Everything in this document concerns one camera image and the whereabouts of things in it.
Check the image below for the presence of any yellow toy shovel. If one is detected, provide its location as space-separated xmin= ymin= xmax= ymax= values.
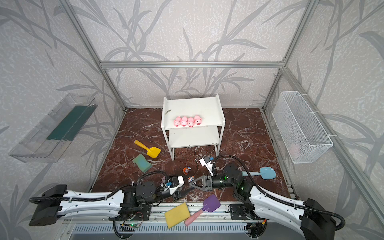
xmin=134 ymin=140 xmax=161 ymax=158

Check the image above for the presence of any green sponge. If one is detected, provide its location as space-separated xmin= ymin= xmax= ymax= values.
xmin=133 ymin=154 xmax=153 ymax=173

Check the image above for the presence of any pink pig toy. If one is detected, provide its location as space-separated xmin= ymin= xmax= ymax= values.
xmin=174 ymin=117 xmax=182 ymax=127
xmin=194 ymin=115 xmax=202 ymax=125
xmin=181 ymin=117 xmax=188 ymax=127
xmin=188 ymin=117 xmax=195 ymax=128

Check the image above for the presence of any light blue toy shovel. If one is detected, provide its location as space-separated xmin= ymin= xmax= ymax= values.
xmin=242 ymin=167 xmax=276 ymax=180

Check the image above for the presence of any yellow sponge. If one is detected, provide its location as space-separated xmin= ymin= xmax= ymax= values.
xmin=165 ymin=203 xmax=191 ymax=229

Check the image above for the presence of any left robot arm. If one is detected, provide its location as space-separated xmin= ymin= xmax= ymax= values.
xmin=29 ymin=171 xmax=192 ymax=227

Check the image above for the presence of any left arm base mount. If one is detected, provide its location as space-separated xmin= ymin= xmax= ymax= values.
xmin=116 ymin=205 xmax=152 ymax=221

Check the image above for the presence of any white two-tier shelf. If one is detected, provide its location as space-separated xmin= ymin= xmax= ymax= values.
xmin=161 ymin=94 xmax=226 ymax=160

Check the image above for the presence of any white sheep Doraemon figure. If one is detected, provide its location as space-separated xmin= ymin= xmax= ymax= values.
xmin=188 ymin=176 xmax=195 ymax=183

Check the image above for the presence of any clear plastic wall bin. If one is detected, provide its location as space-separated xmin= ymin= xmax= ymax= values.
xmin=9 ymin=94 xmax=98 ymax=163

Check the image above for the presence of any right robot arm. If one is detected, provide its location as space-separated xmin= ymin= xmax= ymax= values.
xmin=199 ymin=155 xmax=346 ymax=240

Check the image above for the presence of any purple pink toy shovel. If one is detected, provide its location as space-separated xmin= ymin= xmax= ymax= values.
xmin=185 ymin=195 xmax=221 ymax=226

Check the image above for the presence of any green circuit board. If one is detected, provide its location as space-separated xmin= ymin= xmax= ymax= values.
xmin=121 ymin=223 xmax=142 ymax=232

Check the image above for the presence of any white wire mesh basket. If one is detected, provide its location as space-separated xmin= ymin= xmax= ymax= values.
xmin=272 ymin=91 xmax=333 ymax=164

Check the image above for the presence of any pink toy in basket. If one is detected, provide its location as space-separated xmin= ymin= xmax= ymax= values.
xmin=289 ymin=144 xmax=301 ymax=160

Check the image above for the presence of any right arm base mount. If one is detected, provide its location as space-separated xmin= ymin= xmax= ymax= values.
xmin=228 ymin=204 xmax=256 ymax=220

